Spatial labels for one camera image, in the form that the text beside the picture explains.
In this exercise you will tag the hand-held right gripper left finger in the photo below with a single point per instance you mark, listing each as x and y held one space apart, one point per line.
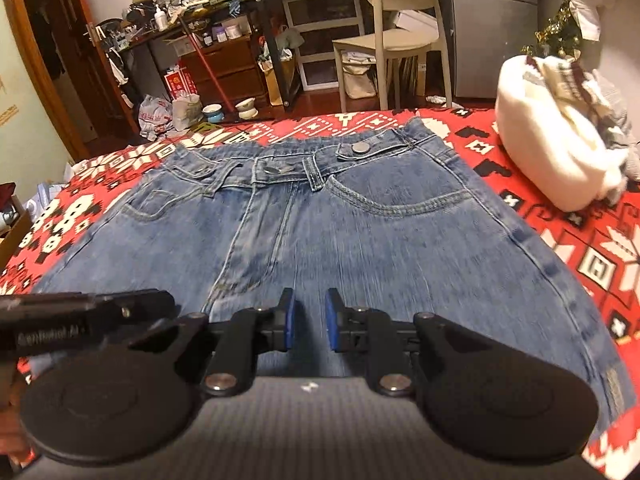
287 320

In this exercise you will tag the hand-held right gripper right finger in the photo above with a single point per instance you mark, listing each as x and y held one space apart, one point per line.
332 322

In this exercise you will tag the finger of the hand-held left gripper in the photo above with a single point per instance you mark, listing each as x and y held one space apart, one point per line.
140 307

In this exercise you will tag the blue denim shorts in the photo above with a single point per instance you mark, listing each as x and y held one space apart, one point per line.
375 240

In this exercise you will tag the white bag of clothes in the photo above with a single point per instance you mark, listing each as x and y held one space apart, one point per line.
540 140

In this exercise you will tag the person's left hand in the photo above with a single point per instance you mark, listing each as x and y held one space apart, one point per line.
10 425

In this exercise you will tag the white crumpled paper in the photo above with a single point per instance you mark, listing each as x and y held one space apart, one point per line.
55 185

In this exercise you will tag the yellow green trivet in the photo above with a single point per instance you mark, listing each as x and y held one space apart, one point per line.
202 127

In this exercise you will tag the white red plastic bag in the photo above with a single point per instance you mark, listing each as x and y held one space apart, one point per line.
155 117

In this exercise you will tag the white paper sack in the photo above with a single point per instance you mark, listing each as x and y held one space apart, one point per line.
186 112

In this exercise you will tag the blue and white cup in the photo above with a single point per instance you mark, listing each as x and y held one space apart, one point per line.
214 114

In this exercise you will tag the white ceramic cup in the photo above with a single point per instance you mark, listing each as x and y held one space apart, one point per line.
246 109

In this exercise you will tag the red cardboard box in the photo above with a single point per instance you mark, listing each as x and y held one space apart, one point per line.
177 82

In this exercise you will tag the brown paper bag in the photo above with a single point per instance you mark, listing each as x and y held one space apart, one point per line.
267 87

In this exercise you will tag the white tote bag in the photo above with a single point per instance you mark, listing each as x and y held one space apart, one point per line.
357 80

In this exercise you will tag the brown wooden drawer cabinet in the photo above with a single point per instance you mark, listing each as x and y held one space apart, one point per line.
225 67

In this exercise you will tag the red printed blanket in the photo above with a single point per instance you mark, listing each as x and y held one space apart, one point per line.
575 240

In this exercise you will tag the wooden door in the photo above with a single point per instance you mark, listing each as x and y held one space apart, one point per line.
37 67

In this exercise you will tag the dark desk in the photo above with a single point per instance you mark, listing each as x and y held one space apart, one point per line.
274 50

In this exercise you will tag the white plastic drawer unit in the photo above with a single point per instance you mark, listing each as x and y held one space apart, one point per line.
322 50

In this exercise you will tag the white lotion bottle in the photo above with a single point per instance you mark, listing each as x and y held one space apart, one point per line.
160 19

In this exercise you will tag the grey refrigerator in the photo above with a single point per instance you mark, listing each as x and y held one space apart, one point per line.
490 40

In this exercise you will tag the grey checked cloth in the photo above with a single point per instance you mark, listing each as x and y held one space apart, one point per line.
617 110

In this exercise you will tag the small christmas tree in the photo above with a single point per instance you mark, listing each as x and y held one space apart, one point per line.
555 30

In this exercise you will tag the white hanging cloth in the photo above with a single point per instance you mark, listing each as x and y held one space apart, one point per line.
585 10

